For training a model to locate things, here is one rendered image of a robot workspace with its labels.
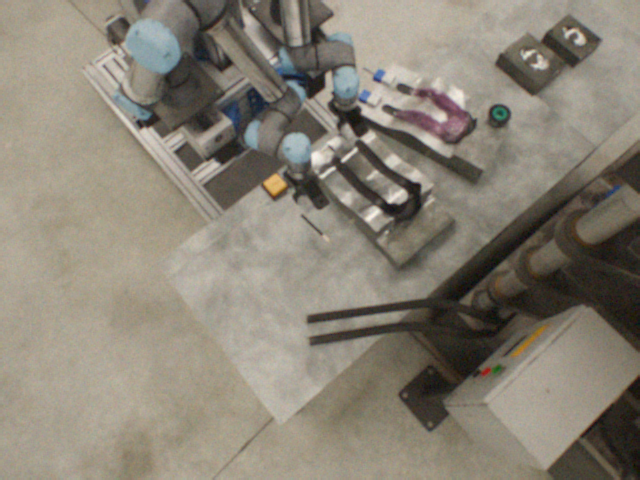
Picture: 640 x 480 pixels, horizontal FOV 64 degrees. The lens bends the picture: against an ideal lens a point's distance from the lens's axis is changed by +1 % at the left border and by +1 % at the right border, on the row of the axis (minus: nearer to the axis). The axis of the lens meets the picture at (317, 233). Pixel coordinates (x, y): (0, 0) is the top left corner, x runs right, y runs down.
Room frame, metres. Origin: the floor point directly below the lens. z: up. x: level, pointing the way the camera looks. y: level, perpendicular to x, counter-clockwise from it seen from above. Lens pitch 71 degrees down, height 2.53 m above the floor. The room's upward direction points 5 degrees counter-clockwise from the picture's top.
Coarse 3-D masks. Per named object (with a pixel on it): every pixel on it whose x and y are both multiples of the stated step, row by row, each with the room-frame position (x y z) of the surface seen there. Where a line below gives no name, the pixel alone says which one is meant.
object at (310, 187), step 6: (306, 180) 0.65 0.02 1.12; (312, 180) 0.65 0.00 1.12; (300, 186) 0.64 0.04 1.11; (306, 186) 0.64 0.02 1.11; (312, 186) 0.64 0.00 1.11; (318, 186) 0.64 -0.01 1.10; (306, 192) 0.62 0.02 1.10; (312, 192) 0.62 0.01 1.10; (318, 192) 0.62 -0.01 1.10; (312, 198) 0.60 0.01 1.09; (318, 198) 0.60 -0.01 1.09; (324, 198) 0.60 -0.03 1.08; (312, 204) 0.60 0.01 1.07; (318, 204) 0.59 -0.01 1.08; (324, 204) 0.59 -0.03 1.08
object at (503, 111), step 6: (492, 108) 0.95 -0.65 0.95; (498, 108) 0.95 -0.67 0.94; (504, 108) 0.95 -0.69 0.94; (492, 114) 0.93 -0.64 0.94; (498, 114) 0.94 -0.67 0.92; (504, 114) 0.92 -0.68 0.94; (510, 114) 0.92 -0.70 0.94; (486, 120) 0.92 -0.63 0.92; (492, 120) 0.90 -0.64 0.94; (498, 120) 0.90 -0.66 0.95; (504, 120) 0.90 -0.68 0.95; (492, 126) 0.90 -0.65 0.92; (498, 126) 0.89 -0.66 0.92; (504, 126) 0.89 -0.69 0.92
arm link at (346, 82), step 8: (336, 72) 0.90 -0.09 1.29; (344, 72) 0.89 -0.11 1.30; (352, 72) 0.89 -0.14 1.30; (336, 80) 0.87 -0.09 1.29; (344, 80) 0.87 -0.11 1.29; (352, 80) 0.87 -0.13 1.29; (336, 88) 0.86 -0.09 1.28; (344, 88) 0.85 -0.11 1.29; (352, 88) 0.85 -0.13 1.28; (336, 96) 0.87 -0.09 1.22; (344, 96) 0.85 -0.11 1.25; (352, 96) 0.85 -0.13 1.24; (344, 104) 0.86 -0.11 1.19
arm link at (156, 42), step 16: (160, 0) 0.88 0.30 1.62; (176, 0) 0.88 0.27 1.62; (144, 16) 0.84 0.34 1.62; (160, 16) 0.84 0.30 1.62; (176, 16) 0.84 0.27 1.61; (192, 16) 0.86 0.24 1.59; (128, 32) 0.82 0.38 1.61; (144, 32) 0.80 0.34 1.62; (160, 32) 0.80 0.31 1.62; (176, 32) 0.81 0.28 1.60; (192, 32) 0.84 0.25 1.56; (128, 48) 0.81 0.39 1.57; (144, 48) 0.79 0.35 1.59; (160, 48) 0.77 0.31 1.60; (176, 48) 0.79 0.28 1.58; (144, 64) 0.79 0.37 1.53; (160, 64) 0.77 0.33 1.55; (128, 80) 0.92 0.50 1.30; (144, 80) 0.85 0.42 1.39; (160, 80) 0.86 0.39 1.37; (128, 96) 0.89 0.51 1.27; (144, 96) 0.88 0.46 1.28; (160, 96) 0.90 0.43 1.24; (128, 112) 0.91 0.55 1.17; (144, 112) 0.87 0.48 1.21
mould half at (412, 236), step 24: (336, 144) 0.89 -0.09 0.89; (312, 168) 0.80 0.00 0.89; (360, 168) 0.79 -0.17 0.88; (408, 168) 0.76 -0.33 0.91; (336, 192) 0.71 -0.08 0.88; (384, 192) 0.68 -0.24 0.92; (360, 216) 0.60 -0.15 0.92; (384, 216) 0.59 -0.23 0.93; (432, 216) 0.60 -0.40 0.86; (384, 240) 0.53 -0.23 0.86; (408, 240) 0.52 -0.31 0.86; (432, 240) 0.52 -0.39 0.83
